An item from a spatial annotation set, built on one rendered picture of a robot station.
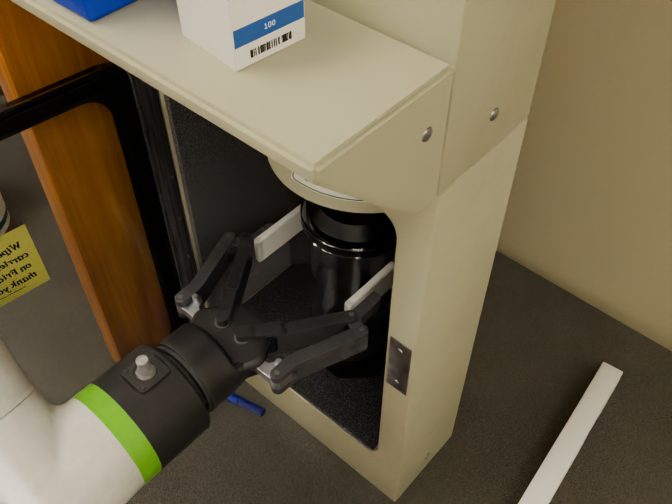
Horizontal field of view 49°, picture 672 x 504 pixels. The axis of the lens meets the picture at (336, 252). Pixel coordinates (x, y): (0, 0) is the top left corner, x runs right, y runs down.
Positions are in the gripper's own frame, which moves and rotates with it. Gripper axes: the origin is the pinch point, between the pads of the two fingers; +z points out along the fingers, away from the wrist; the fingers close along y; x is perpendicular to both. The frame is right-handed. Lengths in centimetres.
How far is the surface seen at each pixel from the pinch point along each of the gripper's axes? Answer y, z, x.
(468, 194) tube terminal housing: -14.8, -2.8, -19.1
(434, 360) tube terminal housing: -14.8, -3.4, 0.7
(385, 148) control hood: -14.8, -12.9, -29.5
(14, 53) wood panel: 22.1, -15.1, -20.5
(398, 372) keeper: -13.4, -6.9, 0.1
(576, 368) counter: -21.2, 22.6, 25.2
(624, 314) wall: -22, 36, 27
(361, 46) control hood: -9.8, -9.0, -31.7
